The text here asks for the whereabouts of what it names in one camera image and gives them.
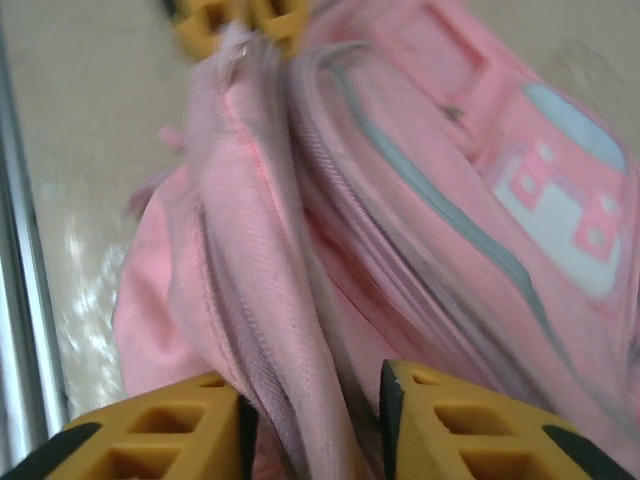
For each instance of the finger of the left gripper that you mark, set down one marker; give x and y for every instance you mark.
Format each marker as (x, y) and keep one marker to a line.
(205, 22)
(282, 20)

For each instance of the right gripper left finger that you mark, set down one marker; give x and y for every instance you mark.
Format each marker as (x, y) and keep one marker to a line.
(200, 410)

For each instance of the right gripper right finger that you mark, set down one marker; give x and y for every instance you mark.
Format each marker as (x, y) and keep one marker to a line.
(450, 400)

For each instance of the pink school backpack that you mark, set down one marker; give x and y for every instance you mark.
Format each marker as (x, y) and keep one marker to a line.
(400, 225)

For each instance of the aluminium mounting rail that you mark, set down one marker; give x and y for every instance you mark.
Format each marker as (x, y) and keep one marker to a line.
(20, 250)

